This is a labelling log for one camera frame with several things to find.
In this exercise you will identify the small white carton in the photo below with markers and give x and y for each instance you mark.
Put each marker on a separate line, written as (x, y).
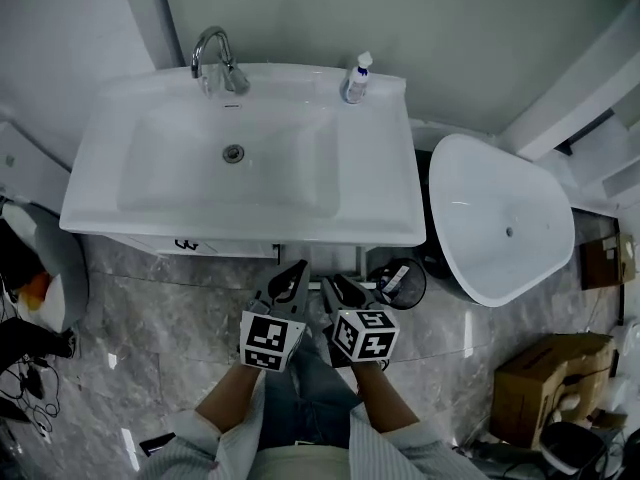
(395, 276)

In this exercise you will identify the freestanding white bathtub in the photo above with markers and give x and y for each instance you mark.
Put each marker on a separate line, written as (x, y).
(500, 218)

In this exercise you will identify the large brown cardboard box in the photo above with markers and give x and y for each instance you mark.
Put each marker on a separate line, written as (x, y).
(530, 388)

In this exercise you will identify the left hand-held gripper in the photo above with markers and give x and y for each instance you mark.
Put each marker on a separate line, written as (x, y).
(270, 340)

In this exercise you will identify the white round floor basin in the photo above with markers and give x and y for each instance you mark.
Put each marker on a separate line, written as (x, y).
(67, 278)

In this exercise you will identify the dark phone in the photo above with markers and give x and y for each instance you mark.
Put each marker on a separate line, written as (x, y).
(157, 445)

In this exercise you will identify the black mesh waste basket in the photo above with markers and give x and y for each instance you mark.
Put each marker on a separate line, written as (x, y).
(412, 293)

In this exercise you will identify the black bag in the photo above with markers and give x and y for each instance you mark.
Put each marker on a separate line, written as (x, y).
(20, 253)

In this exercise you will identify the white low box unit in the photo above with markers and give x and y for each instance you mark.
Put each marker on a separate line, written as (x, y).
(30, 163)

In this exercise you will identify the orange cloth item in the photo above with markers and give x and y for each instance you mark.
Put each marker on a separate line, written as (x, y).
(35, 290)

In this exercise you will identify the person's right forearm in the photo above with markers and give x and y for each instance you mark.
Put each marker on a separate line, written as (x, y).
(385, 398)

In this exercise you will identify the small brown cardboard box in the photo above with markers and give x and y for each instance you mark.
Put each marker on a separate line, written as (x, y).
(600, 263)

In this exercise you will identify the person's legs in jeans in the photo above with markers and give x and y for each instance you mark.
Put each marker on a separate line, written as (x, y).
(310, 398)

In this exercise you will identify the person's left forearm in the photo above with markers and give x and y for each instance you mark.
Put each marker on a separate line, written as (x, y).
(232, 398)

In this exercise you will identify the white vanity cabinet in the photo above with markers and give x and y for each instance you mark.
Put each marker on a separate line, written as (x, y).
(125, 244)

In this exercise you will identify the person's striped white shirt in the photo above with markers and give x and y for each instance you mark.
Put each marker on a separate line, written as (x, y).
(400, 453)

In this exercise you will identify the white stepped platform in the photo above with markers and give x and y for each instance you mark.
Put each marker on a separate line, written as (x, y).
(575, 103)

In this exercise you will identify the white ceramic sink basin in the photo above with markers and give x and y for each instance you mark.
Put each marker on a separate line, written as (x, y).
(150, 208)

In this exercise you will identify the chrome faucet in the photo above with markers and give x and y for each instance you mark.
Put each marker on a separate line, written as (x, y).
(207, 35)

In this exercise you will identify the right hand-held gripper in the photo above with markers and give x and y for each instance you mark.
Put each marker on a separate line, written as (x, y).
(365, 335)

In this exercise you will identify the clear pump soap bottle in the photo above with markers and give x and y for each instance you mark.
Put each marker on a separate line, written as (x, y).
(356, 85)

